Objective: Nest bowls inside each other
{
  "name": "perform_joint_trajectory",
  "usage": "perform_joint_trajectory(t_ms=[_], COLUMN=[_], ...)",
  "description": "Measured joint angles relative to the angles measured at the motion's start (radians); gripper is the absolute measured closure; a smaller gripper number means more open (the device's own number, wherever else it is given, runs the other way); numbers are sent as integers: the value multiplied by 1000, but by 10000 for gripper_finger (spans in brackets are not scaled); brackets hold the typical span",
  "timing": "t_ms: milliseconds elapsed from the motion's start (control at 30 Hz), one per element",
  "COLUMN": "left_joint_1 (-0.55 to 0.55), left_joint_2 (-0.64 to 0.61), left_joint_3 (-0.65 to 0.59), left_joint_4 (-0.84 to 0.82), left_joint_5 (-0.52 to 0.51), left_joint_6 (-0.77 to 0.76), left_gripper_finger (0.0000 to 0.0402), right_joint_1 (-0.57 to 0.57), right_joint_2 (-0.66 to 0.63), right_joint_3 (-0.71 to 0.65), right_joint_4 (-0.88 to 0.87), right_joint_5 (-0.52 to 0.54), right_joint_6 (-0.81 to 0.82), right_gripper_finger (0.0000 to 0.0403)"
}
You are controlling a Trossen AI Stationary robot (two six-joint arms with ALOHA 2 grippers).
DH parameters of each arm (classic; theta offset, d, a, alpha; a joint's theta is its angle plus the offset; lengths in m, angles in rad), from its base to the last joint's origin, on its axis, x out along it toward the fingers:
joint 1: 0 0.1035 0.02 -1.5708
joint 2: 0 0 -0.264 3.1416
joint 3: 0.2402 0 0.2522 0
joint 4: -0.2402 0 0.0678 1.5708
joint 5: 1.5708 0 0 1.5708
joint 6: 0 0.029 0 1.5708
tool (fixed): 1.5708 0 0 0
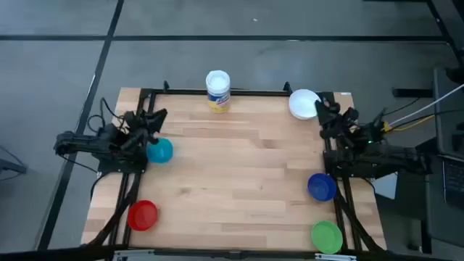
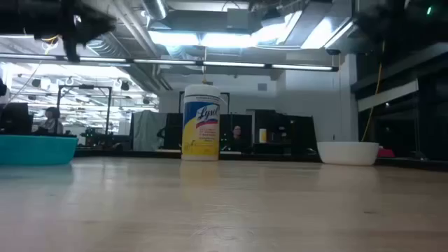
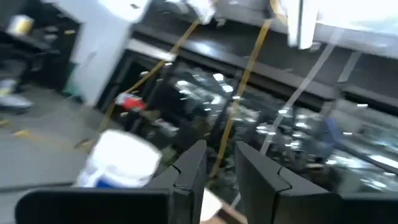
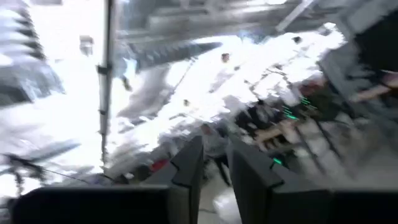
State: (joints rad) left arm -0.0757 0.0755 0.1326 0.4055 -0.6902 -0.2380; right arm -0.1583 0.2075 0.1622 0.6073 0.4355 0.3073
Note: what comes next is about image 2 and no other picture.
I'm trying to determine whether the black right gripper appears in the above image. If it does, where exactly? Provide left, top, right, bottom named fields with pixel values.
left=355, top=6, right=424, bottom=62

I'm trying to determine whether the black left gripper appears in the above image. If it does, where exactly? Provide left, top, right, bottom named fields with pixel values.
left=0, top=0, right=117, bottom=62

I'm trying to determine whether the teal bowl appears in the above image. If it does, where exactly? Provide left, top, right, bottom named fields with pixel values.
left=0, top=134, right=79, bottom=166

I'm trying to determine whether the white bowl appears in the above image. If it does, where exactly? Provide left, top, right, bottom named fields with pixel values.
left=316, top=141, right=380, bottom=167

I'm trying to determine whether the person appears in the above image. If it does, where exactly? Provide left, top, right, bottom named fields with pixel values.
left=38, top=106, right=64, bottom=136
left=227, top=125, right=248, bottom=152

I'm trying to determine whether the black monitor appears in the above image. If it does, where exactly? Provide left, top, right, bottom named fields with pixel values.
left=0, top=102, right=34, bottom=136

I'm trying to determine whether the grey fabric cover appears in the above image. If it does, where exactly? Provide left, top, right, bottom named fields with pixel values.
left=131, top=110, right=168, bottom=152

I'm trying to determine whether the small red object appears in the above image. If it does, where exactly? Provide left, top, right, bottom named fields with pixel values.
left=377, top=146, right=396, bottom=158

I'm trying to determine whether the black cabinet partition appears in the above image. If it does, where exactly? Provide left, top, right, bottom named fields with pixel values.
left=251, top=109, right=319, bottom=155

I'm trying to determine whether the long ceiling light bar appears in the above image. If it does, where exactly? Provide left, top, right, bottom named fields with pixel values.
left=0, top=52, right=340, bottom=73

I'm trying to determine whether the Lysol wipes canister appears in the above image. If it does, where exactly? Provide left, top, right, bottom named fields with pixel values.
left=181, top=83, right=221, bottom=162

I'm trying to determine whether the black ceiling cord reel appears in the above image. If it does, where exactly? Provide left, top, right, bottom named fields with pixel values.
left=34, top=34, right=60, bottom=46

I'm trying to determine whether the black gantry frame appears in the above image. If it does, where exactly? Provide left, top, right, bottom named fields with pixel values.
left=56, top=84, right=113, bottom=137

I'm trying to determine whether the yellow hanging cable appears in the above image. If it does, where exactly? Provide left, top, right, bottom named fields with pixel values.
left=361, top=40, right=386, bottom=143

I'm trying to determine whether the silver spiral duct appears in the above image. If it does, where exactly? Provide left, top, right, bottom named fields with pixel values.
left=141, top=0, right=169, bottom=21

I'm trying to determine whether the black aluminium table frame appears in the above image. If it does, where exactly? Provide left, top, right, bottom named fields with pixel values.
left=74, top=148, right=448, bottom=172

